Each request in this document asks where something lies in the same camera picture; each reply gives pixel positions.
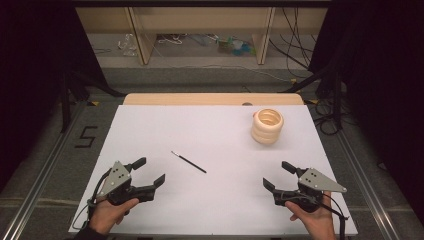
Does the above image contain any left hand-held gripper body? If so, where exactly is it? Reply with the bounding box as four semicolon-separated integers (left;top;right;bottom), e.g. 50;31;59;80
98;161;156;206

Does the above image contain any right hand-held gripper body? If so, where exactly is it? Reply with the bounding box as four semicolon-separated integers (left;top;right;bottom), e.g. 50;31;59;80
273;167;348;214

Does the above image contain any thin black pen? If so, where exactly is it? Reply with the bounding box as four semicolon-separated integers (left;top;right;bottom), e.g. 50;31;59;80
170;150;208;174

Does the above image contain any cream ribbed cup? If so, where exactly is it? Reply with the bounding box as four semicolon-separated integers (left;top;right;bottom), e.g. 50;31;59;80
250;108;285;145

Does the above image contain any person's left hand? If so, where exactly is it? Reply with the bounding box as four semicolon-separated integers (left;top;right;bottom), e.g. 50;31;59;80
89;197;140;236

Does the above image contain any person's right hand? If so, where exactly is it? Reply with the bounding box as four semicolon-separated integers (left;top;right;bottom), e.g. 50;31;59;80
284;191;337;240

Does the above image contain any white board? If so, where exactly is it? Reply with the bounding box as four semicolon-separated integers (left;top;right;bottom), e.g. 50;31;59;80
68;104;359;238

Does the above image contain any black metal stand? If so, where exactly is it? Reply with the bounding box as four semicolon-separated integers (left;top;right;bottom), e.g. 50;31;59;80
59;71;128;134
281;61;345;132

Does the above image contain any light wooden table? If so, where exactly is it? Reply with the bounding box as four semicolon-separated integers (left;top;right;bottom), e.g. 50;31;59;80
123;93;305;107

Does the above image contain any black curtain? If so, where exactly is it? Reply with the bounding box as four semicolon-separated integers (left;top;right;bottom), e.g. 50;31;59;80
0;0;109;193
308;0;424;218

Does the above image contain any clear plastic bag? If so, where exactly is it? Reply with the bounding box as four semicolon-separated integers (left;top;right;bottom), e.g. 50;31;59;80
117;33;138;57

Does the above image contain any green and blue clutter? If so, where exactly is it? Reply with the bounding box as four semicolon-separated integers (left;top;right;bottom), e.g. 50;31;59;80
215;35;257;57

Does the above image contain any light wooden shelf unit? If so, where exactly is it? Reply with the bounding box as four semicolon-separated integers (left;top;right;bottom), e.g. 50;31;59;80
75;6;329;69

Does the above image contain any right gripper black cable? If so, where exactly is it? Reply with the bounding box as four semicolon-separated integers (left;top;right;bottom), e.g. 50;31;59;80
319;192;350;240

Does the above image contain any metal floor rail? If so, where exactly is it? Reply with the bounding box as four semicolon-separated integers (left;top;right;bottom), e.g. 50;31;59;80
0;103;86;240
318;104;403;240

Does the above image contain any white floor cable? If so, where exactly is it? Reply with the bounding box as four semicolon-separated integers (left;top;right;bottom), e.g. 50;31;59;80
154;46;294;84

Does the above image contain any bundle of black cables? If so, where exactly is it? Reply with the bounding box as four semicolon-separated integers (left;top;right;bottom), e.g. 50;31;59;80
268;7;341;136

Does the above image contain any white rope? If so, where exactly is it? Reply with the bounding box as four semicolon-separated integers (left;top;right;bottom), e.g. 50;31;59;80
157;34;184;46

